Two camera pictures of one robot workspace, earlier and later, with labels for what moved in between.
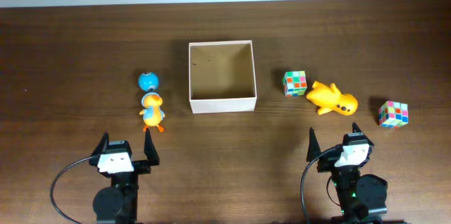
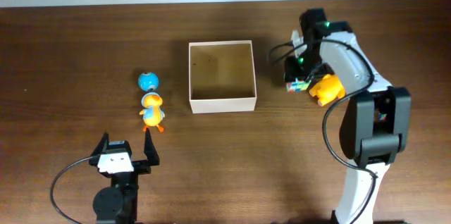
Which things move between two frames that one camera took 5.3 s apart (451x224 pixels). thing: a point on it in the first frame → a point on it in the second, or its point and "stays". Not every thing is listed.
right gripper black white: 325,164 → 294,75
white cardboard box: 222,77 stays
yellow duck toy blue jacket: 152,114 stays
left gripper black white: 144,165 stays
